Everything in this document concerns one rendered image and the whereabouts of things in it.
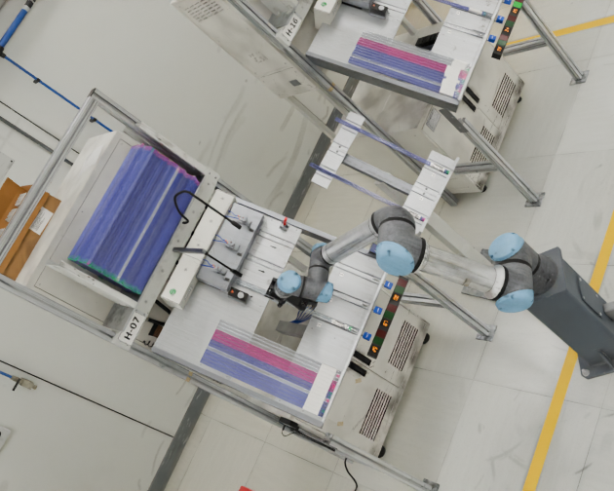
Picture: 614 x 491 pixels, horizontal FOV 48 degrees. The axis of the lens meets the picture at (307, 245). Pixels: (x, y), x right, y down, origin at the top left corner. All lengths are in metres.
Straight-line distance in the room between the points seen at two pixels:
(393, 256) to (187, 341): 0.98
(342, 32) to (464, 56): 0.55
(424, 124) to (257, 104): 1.69
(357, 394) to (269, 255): 0.77
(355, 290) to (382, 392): 0.68
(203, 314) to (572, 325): 1.37
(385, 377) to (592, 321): 1.02
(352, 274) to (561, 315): 0.78
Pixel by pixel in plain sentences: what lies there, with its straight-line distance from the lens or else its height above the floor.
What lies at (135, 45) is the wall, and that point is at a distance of 4.40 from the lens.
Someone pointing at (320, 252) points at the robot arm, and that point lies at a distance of 2.41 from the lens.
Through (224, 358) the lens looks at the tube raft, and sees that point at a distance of 2.65.
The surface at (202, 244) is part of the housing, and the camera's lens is 2.71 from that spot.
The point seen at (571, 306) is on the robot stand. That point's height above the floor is 0.43.
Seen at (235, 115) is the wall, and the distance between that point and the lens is 4.64.
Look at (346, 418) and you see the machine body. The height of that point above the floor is 0.33.
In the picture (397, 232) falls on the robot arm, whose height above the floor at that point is 1.14.
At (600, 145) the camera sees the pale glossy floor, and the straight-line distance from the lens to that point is 3.52.
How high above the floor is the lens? 2.42
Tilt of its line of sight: 32 degrees down
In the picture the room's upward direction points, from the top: 54 degrees counter-clockwise
